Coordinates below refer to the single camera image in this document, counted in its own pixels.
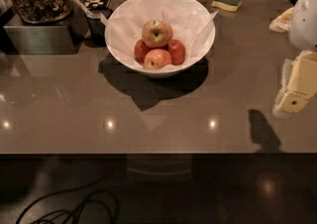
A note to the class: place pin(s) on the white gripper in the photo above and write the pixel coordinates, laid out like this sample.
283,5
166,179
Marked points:
304,23

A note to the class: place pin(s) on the red apple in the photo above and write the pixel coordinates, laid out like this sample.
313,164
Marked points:
140,50
177,51

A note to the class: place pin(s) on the right red apple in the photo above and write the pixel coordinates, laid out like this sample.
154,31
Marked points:
177,51

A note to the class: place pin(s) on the yellow-red apple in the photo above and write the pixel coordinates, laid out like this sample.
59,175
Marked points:
156,33
157,58

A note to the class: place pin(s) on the white bowl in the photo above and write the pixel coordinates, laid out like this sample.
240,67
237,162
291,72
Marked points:
158,71

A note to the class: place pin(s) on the left red apple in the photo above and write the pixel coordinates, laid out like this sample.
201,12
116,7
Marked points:
140,50

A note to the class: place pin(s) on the metal box stand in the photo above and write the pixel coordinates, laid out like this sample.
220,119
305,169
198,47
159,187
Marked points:
60,38

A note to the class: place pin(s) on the white paper liner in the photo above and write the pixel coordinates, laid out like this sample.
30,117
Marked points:
128,26

